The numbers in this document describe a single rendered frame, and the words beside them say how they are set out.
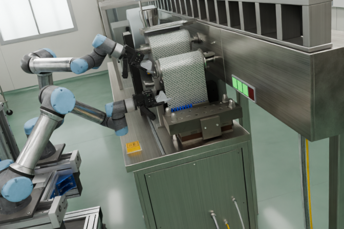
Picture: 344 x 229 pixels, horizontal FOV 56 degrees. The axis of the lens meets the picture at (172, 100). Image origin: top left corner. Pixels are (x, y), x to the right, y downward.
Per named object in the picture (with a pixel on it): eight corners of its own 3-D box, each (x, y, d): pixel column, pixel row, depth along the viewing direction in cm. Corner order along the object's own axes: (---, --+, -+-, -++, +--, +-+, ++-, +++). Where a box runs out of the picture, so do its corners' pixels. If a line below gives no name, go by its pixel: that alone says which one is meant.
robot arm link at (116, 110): (107, 115, 180) (104, 101, 177) (127, 111, 182) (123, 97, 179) (108, 121, 173) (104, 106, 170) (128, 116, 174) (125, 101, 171)
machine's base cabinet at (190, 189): (124, 128, 423) (109, 65, 393) (172, 116, 433) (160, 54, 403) (162, 295, 190) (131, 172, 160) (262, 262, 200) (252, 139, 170)
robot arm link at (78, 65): (6, 58, 177) (79, 56, 158) (22, 52, 186) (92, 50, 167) (13, 78, 181) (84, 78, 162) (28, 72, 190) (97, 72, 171)
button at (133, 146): (126, 147, 177) (125, 143, 176) (138, 144, 178) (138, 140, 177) (127, 153, 171) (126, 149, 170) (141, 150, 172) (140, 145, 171)
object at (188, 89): (168, 111, 183) (163, 80, 177) (208, 101, 187) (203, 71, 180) (169, 111, 183) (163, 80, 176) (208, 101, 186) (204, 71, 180)
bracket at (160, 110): (155, 126, 197) (145, 78, 187) (165, 123, 198) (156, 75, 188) (156, 129, 193) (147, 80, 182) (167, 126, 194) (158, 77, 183)
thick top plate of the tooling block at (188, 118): (164, 123, 180) (162, 114, 178) (231, 107, 187) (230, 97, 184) (170, 135, 166) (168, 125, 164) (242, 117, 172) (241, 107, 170)
